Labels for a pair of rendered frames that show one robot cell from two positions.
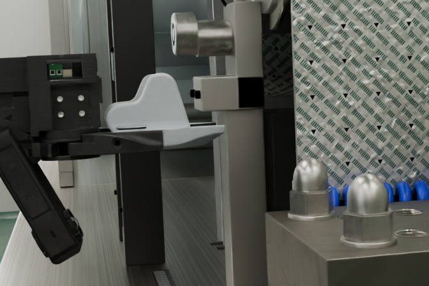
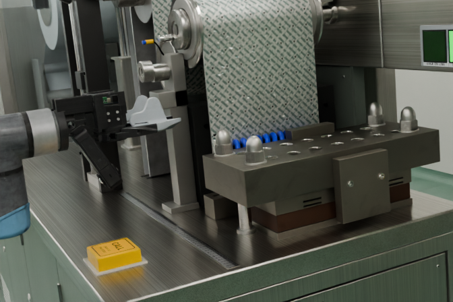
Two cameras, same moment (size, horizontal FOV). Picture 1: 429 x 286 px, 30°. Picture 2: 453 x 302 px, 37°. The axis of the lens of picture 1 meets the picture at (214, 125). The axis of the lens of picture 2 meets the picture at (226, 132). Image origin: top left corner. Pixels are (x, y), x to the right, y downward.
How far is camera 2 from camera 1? 0.56 m
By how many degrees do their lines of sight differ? 16
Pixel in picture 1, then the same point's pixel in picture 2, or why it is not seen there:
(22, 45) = not seen: outside the picture
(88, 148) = (126, 135)
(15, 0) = not seen: outside the picture
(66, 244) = (116, 179)
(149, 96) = (148, 108)
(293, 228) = (220, 160)
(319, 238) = (235, 163)
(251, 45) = (180, 75)
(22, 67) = (89, 100)
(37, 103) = (100, 116)
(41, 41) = not seen: outside the picture
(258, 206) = (188, 152)
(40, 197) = (103, 159)
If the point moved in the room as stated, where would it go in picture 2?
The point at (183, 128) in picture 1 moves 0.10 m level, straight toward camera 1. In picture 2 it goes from (165, 121) to (180, 129)
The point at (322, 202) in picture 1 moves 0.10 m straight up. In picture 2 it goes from (230, 148) to (224, 91)
